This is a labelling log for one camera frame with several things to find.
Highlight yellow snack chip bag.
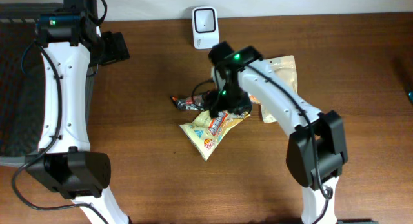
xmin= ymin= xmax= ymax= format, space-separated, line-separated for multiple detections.
xmin=180 ymin=111 xmax=250 ymax=161

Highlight black red snack packet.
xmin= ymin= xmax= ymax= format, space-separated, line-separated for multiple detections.
xmin=170 ymin=94 xmax=208 ymax=112

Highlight beige kraft paper pouch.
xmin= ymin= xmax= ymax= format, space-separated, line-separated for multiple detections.
xmin=248 ymin=55 xmax=298 ymax=123

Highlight teal mouthwash bottle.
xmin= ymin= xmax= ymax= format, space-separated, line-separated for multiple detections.
xmin=407 ymin=85 xmax=413 ymax=104

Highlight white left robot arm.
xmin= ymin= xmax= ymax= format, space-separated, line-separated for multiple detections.
xmin=22 ymin=0 xmax=130 ymax=223

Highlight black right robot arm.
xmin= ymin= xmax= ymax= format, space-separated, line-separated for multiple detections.
xmin=206 ymin=42 xmax=348 ymax=223

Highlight white barcode scanner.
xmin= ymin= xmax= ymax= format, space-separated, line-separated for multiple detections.
xmin=192 ymin=6 xmax=219 ymax=50

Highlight grey plastic mesh basket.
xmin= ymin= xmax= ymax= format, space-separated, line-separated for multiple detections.
xmin=1 ymin=3 xmax=94 ymax=167

